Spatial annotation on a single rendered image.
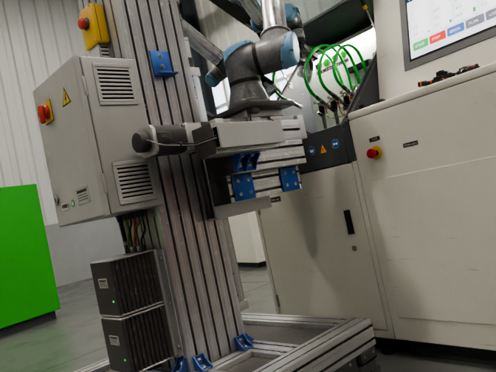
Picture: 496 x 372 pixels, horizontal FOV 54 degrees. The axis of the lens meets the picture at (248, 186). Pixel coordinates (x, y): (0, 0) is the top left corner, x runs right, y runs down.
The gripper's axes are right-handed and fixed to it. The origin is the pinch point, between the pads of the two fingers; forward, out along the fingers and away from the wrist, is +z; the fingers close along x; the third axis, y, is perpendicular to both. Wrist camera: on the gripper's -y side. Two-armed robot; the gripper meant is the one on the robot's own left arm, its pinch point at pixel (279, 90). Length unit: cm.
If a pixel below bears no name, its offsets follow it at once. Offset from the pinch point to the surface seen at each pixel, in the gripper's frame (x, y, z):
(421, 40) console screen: 48, -29, 46
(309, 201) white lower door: 9, 42, 43
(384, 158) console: 46, 21, 58
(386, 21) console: 36, -37, 28
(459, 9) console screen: 61, -38, 51
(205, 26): -557, -276, -304
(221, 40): -544, -263, -257
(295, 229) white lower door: -4, 53, 44
